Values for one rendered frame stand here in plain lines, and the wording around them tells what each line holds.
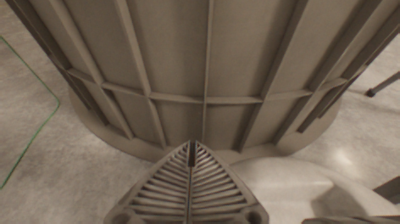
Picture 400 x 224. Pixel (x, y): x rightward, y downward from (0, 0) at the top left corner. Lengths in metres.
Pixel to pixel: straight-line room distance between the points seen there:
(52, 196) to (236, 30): 0.96
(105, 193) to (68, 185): 0.18
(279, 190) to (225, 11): 0.44
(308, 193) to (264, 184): 0.12
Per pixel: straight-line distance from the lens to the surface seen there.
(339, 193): 0.54
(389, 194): 0.93
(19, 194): 1.09
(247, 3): 0.39
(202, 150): 0.16
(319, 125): 1.16
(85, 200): 0.91
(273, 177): 0.46
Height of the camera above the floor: 0.76
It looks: 45 degrees down
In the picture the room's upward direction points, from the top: 1 degrees clockwise
